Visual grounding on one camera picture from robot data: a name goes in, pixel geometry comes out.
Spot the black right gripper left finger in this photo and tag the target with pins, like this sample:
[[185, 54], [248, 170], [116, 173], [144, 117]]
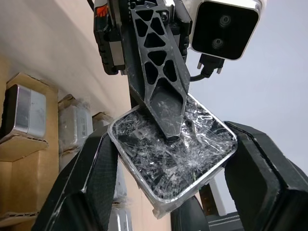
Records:
[[79, 192]]

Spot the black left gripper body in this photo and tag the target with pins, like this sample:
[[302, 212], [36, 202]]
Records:
[[113, 36]]

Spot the truss finger of the black left gripper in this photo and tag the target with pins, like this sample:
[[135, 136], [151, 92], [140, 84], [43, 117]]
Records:
[[158, 79]]

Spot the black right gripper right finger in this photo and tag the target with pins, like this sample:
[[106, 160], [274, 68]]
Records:
[[267, 183]]

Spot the plastic-wrapped black silver camera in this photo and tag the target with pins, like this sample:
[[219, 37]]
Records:
[[168, 156]]

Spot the cardboard divider tray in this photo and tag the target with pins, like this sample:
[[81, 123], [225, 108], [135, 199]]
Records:
[[26, 168]]

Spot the black ribbed strip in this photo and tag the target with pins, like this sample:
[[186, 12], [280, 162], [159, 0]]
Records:
[[225, 222]]

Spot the white upright post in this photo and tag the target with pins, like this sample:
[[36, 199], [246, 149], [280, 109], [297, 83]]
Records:
[[216, 197]]

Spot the unwrapped silver black camera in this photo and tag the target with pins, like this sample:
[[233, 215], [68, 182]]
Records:
[[26, 113]]

